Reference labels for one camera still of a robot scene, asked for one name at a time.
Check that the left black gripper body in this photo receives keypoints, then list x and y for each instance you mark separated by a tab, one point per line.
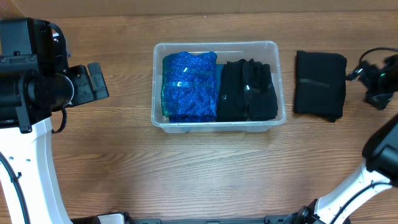
83	92

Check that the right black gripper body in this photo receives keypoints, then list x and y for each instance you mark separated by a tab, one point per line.
372	78

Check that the large black garment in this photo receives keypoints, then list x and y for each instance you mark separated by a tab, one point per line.
320	84

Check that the blue sequin cloth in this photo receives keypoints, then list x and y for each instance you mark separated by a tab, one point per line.
189	93

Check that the small black garment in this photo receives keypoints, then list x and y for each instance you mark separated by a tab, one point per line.
231	105

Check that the blue denim jeans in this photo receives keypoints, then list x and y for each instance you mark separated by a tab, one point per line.
218	74

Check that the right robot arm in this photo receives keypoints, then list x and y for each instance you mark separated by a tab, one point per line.
378	170

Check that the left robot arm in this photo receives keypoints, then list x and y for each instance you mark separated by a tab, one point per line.
37	81

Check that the clear plastic storage bin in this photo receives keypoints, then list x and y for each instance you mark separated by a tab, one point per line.
265	51

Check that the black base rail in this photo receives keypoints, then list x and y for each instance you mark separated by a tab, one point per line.
125	218

